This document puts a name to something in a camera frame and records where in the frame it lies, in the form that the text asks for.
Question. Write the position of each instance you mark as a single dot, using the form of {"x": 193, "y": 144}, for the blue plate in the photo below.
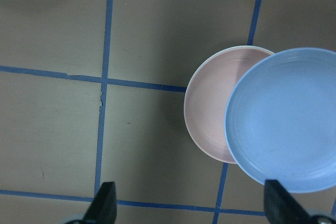
{"x": 280, "y": 120}

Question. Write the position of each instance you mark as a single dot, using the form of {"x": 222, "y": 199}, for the pink plate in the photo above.
{"x": 207, "y": 94}

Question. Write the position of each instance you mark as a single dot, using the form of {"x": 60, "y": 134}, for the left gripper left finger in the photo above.
{"x": 103, "y": 209}

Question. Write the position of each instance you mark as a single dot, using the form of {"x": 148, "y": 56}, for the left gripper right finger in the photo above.
{"x": 281, "y": 207}

